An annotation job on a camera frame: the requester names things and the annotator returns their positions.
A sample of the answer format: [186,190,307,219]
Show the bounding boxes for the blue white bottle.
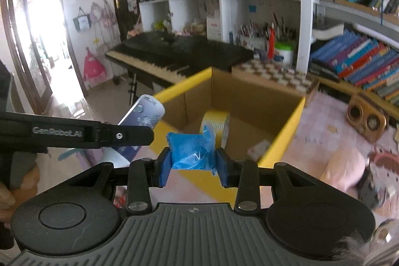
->
[100,94,165,168]

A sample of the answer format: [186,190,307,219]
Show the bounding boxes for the white staples box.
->
[247,139,271,161]

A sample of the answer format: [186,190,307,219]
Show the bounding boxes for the blue bag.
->
[166,124,216,174]

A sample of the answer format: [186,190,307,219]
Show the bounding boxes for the white bookshelf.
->
[138,0,399,74]

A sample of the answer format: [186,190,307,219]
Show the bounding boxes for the person left hand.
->
[0,163,40,230]

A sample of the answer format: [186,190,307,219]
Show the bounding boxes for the grey toy car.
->
[356,162,387,210]

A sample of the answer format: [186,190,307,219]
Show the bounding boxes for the pink cartoon desk mat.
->
[111,91,399,223]

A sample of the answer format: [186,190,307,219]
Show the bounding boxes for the row of leaning books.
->
[308,29,398,107]

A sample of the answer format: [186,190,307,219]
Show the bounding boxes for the brown retro radio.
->
[346,93,389,144]

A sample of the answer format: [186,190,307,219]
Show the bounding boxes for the black electronic keyboard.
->
[105,32,253,88]

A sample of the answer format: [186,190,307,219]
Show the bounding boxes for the pink plush pig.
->
[320,147,367,192]

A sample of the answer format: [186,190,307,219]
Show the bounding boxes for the yellow tape roll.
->
[200,109,231,148]

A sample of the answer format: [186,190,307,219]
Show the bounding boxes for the yellow cardboard box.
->
[149,66,307,207]

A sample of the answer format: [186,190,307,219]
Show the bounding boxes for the wooden chess box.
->
[231,59,319,106]

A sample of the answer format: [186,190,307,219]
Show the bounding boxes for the white green jar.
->
[273,41,296,66]

